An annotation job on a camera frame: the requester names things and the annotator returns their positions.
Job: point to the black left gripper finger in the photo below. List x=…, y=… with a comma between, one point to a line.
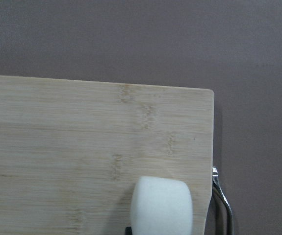
x=128, y=231

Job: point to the wooden cutting board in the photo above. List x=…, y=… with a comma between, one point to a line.
x=71, y=152

